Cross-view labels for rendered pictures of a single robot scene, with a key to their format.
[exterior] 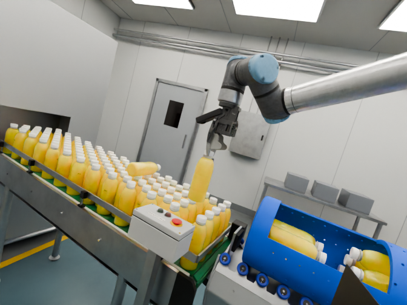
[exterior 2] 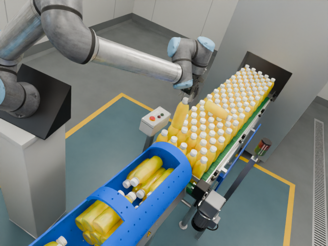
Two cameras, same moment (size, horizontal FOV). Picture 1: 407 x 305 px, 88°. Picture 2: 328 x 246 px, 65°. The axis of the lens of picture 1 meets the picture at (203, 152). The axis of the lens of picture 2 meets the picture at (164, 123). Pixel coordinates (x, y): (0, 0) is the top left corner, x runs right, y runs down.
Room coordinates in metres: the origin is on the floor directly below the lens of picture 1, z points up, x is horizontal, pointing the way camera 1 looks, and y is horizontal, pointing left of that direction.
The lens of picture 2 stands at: (0.72, -1.24, 2.14)
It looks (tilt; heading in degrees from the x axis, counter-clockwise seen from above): 40 degrees down; 89
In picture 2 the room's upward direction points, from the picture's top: 18 degrees clockwise
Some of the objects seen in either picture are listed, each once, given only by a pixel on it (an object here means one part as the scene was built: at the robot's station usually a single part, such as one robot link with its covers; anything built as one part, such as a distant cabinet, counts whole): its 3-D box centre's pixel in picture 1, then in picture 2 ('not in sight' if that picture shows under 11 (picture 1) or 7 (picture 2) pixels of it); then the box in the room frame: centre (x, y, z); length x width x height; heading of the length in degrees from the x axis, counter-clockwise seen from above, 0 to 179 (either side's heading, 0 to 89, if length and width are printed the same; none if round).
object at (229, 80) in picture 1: (237, 75); (202, 51); (0.82, -0.04, 1.65); 0.10 x 0.09 x 0.12; 26
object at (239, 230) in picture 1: (235, 243); not in sight; (0.87, -0.24, 0.99); 0.10 x 0.02 x 0.12; 155
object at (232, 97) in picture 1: (230, 98); (197, 67); (0.82, -0.04, 1.57); 0.10 x 0.09 x 0.05; 155
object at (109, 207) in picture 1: (68, 182); not in sight; (1.06, 0.64, 0.96); 1.60 x 0.01 x 0.03; 65
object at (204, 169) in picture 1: (201, 177); (180, 113); (0.83, -0.02, 1.24); 0.07 x 0.07 x 0.19
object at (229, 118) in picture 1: (225, 120); (191, 81); (0.82, -0.05, 1.48); 0.09 x 0.08 x 0.12; 65
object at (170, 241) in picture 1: (161, 230); (155, 121); (0.69, 0.07, 1.05); 0.20 x 0.10 x 0.10; 65
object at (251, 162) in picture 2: not in sight; (220, 204); (1.36, -0.05, 0.55); 0.04 x 0.04 x 1.10; 65
